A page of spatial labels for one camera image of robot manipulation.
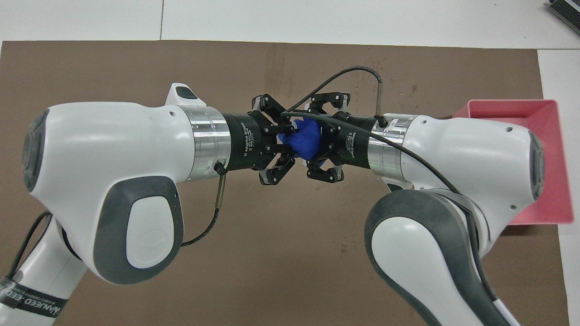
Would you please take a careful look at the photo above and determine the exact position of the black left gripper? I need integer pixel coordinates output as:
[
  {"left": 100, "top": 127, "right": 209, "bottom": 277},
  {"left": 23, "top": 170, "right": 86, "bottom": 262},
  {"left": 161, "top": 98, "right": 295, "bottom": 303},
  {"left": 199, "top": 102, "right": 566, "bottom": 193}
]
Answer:
[{"left": 223, "top": 93, "right": 298, "bottom": 186}]

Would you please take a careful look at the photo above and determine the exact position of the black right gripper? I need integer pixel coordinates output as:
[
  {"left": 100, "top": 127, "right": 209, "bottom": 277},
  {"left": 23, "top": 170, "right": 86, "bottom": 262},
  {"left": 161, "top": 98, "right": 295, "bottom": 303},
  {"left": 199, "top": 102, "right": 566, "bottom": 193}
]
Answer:
[{"left": 306, "top": 92, "right": 377, "bottom": 183}]

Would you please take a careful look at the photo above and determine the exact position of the blue towel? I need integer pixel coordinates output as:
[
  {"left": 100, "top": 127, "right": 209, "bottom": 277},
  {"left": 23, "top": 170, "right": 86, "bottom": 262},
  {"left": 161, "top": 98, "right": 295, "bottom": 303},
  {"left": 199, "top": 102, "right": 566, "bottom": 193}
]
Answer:
[{"left": 278, "top": 118, "right": 323, "bottom": 160}]

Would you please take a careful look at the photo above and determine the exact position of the brown table mat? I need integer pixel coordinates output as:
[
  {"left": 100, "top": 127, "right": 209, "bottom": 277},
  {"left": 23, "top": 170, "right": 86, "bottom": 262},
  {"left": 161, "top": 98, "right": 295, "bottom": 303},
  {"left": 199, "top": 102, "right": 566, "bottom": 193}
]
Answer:
[{"left": 0, "top": 40, "right": 570, "bottom": 326}]

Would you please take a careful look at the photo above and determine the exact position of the pink plastic bin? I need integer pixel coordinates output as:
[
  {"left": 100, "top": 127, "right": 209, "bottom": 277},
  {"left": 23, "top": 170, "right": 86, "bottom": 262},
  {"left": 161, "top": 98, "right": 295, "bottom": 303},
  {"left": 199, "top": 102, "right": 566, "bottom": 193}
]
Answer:
[{"left": 452, "top": 99, "right": 575, "bottom": 226}]

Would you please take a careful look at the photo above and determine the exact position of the black ribbed device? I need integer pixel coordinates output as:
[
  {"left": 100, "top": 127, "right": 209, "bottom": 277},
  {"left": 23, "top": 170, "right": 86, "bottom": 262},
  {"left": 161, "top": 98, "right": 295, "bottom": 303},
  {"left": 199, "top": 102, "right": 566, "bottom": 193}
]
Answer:
[{"left": 546, "top": 0, "right": 580, "bottom": 29}]

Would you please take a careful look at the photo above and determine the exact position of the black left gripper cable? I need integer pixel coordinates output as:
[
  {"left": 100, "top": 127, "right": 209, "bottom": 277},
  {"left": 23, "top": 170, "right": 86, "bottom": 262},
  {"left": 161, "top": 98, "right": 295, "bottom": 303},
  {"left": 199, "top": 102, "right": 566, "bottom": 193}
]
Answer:
[{"left": 5, "top": 162, "right": 227, "bottom": 285}]

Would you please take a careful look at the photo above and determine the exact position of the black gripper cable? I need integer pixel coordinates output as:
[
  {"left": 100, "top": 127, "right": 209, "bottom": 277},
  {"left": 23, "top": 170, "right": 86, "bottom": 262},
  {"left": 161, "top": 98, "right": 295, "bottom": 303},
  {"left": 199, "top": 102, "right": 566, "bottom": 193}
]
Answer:
[
  {"left": 5, "top": 162, "right": 227, "bottom": 285},
  {"left": 280, "top": 66, "right": 504, "bottom": 313}
]

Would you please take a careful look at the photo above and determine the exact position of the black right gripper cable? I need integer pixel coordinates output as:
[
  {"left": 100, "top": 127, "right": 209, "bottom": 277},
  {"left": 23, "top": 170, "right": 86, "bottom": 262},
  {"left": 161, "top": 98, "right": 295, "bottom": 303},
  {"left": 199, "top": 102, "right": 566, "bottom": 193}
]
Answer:
[{"left": 280, "top": 66, "right": 504, "bottom": 313}]

